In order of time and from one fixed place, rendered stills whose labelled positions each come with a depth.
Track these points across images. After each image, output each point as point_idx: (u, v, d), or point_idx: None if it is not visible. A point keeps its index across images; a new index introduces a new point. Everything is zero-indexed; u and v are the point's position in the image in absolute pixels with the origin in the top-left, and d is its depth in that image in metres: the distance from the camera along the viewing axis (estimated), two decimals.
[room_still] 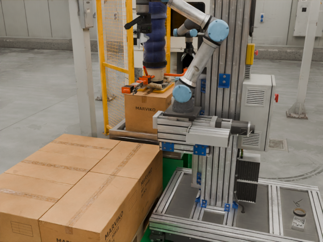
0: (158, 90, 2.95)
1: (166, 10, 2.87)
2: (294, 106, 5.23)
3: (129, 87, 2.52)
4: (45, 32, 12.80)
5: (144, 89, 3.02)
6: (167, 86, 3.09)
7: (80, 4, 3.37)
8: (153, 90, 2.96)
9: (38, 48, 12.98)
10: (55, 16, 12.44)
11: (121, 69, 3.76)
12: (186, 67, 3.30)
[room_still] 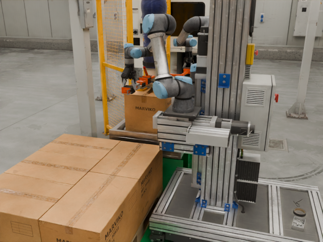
0: None
1: (166, 10, 2.88)
2: (294, 106, 5.23)
3: (129, 87, 2.53)
4: (45, 32, 12.80)
5: (144, 89, 3.02)
6: None
7: (80, 4, 3.37)
8: None
9: (38, 48, 12.98)
10: (55, 16, 12.44)
11: (121, 69, 3.76)
12: (186, 67, 3.31)
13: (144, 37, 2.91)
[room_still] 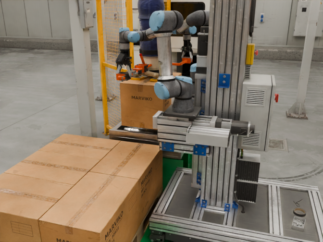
0: (155, 79, 2.83)
1: (164, 10, 2.80)
2: (294, 106, 5.23)
3: (124, 73, 2.41)
4: (45, 32, 12.80)
5: (141, 78, 2.90)
6: None
7: (80, 4, 3.37)
8: (150, 79, 2.84)
9: (38, 48, 12.98)
10: (55, 16, 12.44)
11: (121, 69, 3.76)
12: (185, 56, 3.18)
13: (141, 23, 2.79)
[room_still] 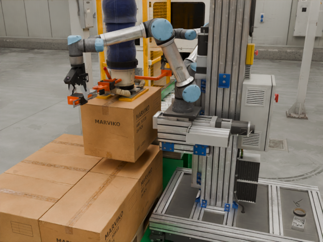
0: (126, 99, 2.26)
1: (135, 12, 2.22)
2: (294, 106, 5.23)
3: (78, 95, 1.84)
4: (45, 32, 12.80)
5: (108, 96, 2.33)
6: (139, 92, 2.41)
7: (80, 4, 3.37)
8: (118, 99, 2.27)
9: (38, 48, 12.98)
10: (55, 16, 12.44)
11: None
12: (165, 67, 2.61)
13: (107, 28, 2.21)
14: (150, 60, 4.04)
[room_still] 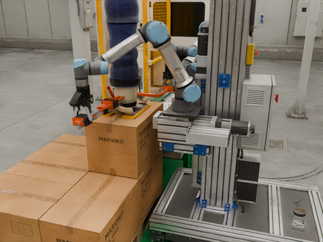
0: (129, 116, 2.30)
1: (137, 12, 2.22)
2: (294, 106, 5.23)
3: (82, 117, 1.87)
4: (45, 32, 12.80)
5: (112, 113, 2.37)
6: (142, 109, 2.44)
7: (80, 4, 3.37)
8: (122, 116, 2.31)
9: (38, 48, 12.98)
10: (55, 16, 12.44)
11: None
12: (167, 83, 2.65)
13: (110, 47, 2.25)
14: (150, 60, 4.04)
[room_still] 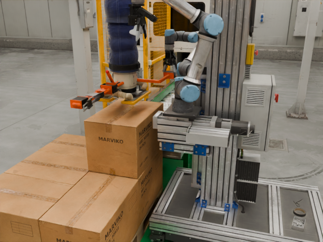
0: (128, 102, 2.26)
1: None
2: (294, 106, 5.23)
3: (80, 99, 1.84)
4: (45, 32, 12.80)
5: (111, 99, 2.33)
6: (142, 95, 2.41)
7: (80, 4, 3.37)
8: (121, 102, 2.28)
9: (38, 48, 12.98)
10: (55, 16, 12.44)
11: None
12: (167, 70, 2.61)
13: (109, 31, 2.22)
14: (150, 60, 4.04)
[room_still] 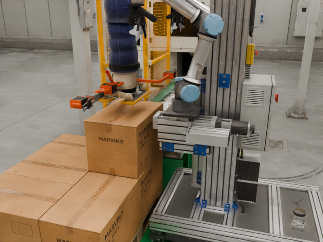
0: (128, 102, 2.26)
1: None
2: (294, 106, 5.23)
3: (80, 99, 1.84)
4: (45, 32, 12.80)
5: (111, 99, 2.33)
6: (142, 95, 2.41)
7: (80, 4, 3.37)
8: (121, 102, 2.28)
9: (38, 48, 12.98)
10: (55, 16, 12.44)
11: None
12: (167, 70, 2.61)
13: (109, 31, 2.21)
14: (150, 60, 4.04)
